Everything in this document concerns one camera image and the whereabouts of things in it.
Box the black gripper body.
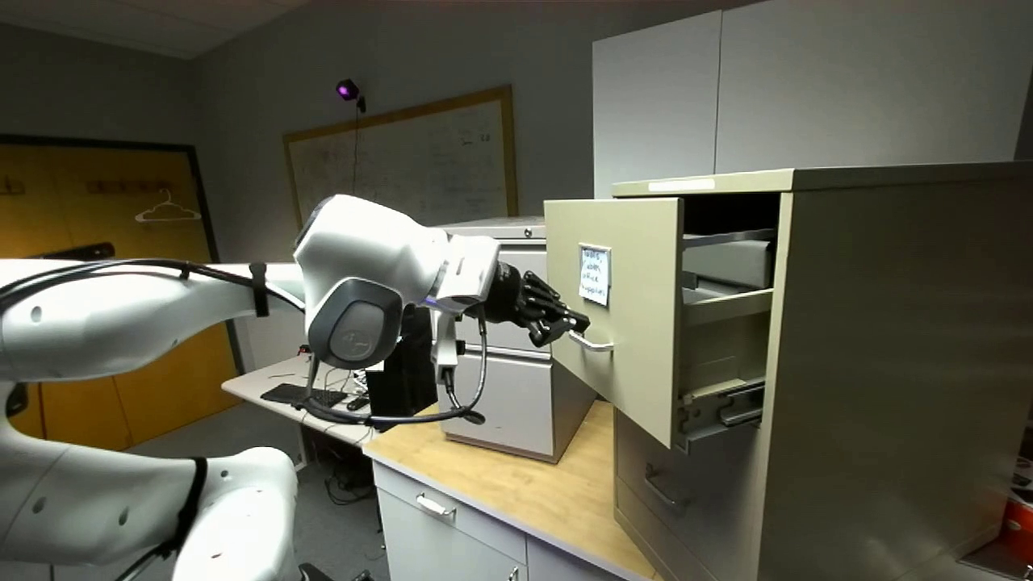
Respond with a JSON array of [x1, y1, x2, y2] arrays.
[[482, 266, 544, 330]]

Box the beige file cabinet drawer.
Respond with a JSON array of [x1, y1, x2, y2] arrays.
[[539, 192, 782, 454]]

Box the white drawer label card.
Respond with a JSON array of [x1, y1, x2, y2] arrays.
[[573, 242, 612, 309]]

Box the wood-top grey drawer desk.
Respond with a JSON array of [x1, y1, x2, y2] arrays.
[[359, 396, 663, 581]]

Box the black computer tower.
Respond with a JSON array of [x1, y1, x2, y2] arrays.
[[361, 304, 440, 423]]

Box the wood-framed whiteboard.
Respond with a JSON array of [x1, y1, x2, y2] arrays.
[[281, 85, 521, 237]]

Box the black keyboard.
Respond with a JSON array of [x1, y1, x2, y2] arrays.
[[257, 380, 356, 420]]

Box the light office desk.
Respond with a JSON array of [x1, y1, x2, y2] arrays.
[[220, 353, 382, 452]]

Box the beige metal file cabinet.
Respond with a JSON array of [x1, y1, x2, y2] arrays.
[[611, 157, 1033, 581]]

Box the white clothes hanger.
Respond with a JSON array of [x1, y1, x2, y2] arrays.
[[130, 192, 206, 229]]

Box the yellow wooden door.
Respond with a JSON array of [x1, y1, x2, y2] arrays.
[[0, 132, 244, 452]]

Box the red container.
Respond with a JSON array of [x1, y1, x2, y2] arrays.
[[998, 489, 1033, 573]]

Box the silver drawer pull handle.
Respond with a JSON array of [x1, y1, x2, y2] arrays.
[[564, 327, 617, 357]]

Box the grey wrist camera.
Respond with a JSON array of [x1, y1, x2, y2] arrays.
[[433, 304, 467, 405]]

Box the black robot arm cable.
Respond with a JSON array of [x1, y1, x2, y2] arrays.
[[304, 317, 494, 430]]

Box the metal drawer slide rail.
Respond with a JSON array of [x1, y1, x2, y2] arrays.
[[676, 378, 771, 446]]

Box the beige lower drawer handle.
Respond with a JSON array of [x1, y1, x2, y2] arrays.
[[639, 463, 693, 516]]

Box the white desk drawer handle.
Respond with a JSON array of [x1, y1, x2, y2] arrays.
[[412, 492, 458, 525]]

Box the camera with purple light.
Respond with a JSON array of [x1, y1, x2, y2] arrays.
[[332, 76, 372, 116]]

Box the white wall cabinets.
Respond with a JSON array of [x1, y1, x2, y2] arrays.
[[586, 0, 1033, 203]]

